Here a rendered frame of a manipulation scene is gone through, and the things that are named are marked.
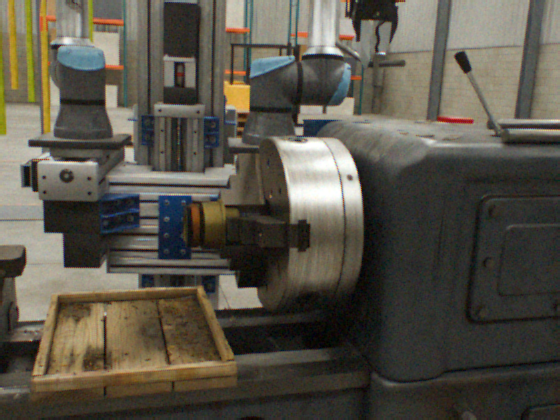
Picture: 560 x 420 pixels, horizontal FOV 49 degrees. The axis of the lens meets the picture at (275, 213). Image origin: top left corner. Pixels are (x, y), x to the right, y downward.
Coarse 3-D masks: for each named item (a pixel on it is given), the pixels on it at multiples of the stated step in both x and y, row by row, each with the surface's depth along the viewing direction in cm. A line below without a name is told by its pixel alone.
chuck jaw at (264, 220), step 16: (240, 224) 101; (256, 224) 99; (272, 224) 95; (288, 224) 96; (304, 224) 95; (240, 240) 101; (256, 240) 99; (272, 240) 96; (288, 240) 96; (304, 240) 96
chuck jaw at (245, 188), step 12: (240, 156) 112; (252, 156) 112; (240, 168) 111; (252, 168) 111; (228, 180) 111; (240, 180) 110; (252, 180) 110; (228, 192) 108; (240, 192) 109; (252, 192) 109; (228, 204) 107; (240, 204) 108; (252, 204) 108; (264, 204) 109
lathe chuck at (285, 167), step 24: (264, 144) 109; (288, 144) 102; (312, 144) 103; (264, 168) 109; (288, 168) 97; (312, 168) 98; (336, 168) 99; (264, 192) 109; (288, 192) 95; (312, 192) 96; (336, 192) 97; (288, 216) 95; (312, 216) 95; (336, 216) 96; (312, 240) 95; (336, 240) 96; (264, 264) 110; (288, 264) 96; (312, 264) 96; (336, 264) 97; (264, 288) 111; (288, 288) 98; (312, 288) 99
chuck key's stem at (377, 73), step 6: (378, 54) 116; (384, 54) 116; (378, 60) 116; (384, 60) 116; (378, 66) 116; (372, 72) 117; (378, 72) 117; (372, 78) 117; (378, 78) 117; (372, 84) 118; (378, 84) 117; (378, 90) 118; (378, 96) 118; (372, 102) 119; (378, 102) 118; (372, 108) 119; (378, 108) 118
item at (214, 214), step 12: (192, 204) 105; (204, 204) 104; (216, 204) 105; (192, 216) 102; (204, 216) 103; (216, 216) 103; (228, 216) 105; (192, 228) 102; (204, 228) 103; (216, 228) 103; (192, 240) 103; (204, 240) 103; (216, 240) 103
